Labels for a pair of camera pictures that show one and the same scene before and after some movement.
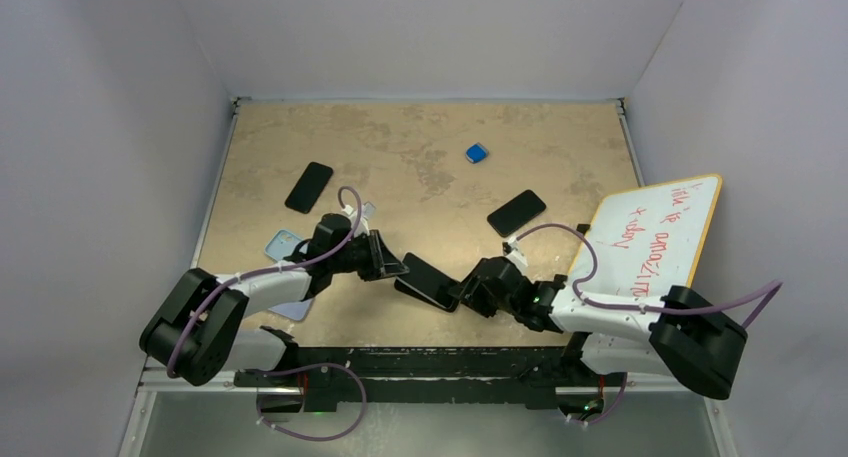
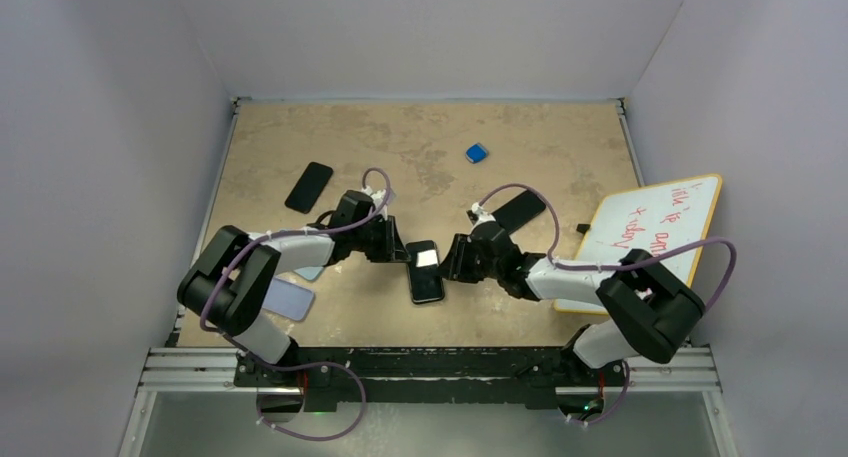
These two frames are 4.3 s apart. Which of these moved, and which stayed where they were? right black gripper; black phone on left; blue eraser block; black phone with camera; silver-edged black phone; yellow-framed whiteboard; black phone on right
Moved: black phone with camera; silver-edged black phone; right black gripper
Stayed: blue eraser block; yellow-framed whiteboard; black phone on left; black phone on right
